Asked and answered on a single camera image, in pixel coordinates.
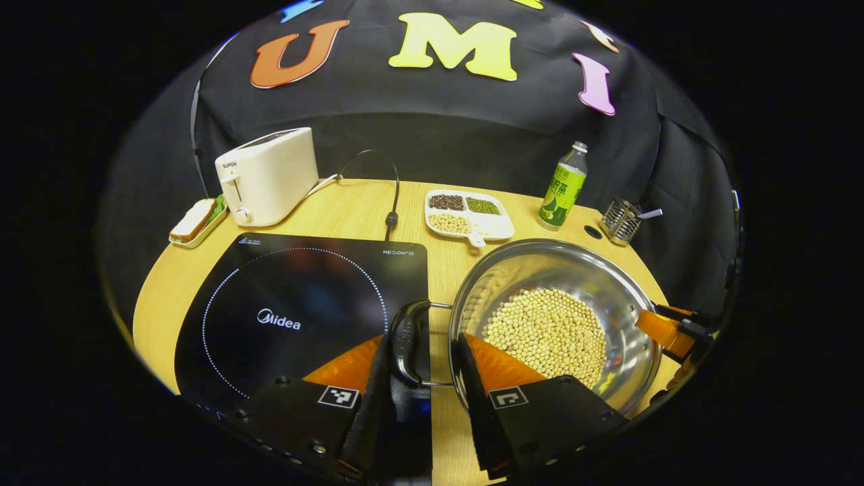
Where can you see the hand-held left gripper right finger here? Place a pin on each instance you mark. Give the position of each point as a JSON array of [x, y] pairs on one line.
[[482, 418]]

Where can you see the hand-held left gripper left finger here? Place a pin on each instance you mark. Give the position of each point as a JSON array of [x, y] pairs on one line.
[[368, 418]]

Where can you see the white divided bean tray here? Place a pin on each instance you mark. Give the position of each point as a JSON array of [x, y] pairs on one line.
[[496, 226]]

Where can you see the metal spoon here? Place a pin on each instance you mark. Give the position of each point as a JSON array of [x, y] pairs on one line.
[[651, 214]]

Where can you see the black induction cooktop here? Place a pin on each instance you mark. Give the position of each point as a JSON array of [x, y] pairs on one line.
[[283, 283]]

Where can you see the sandwich on white plate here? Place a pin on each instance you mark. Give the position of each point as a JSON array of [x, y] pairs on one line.
[[192, 221]]

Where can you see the stainless steel pot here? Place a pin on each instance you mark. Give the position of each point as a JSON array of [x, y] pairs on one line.
[[540, 263]]

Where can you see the green drink bottle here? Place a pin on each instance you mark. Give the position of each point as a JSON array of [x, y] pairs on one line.
[[560, 196]]

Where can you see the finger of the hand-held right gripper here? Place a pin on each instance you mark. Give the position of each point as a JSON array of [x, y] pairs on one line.
[[695, 329], [658, 327]]

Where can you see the white toaster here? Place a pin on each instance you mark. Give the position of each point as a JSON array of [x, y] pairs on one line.
[[270, 175]]

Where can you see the pile of soybeans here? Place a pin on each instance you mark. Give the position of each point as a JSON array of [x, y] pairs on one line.
[[547, 324]]

